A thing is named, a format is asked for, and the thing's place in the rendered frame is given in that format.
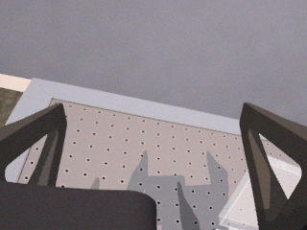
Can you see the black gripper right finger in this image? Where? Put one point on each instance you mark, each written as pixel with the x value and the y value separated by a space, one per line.
pixel 269 197

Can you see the grey perforated base plate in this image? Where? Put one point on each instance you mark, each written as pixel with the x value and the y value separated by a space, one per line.
pixel 189 171

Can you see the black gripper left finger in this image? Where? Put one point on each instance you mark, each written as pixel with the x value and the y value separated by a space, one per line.
pixel 17 137

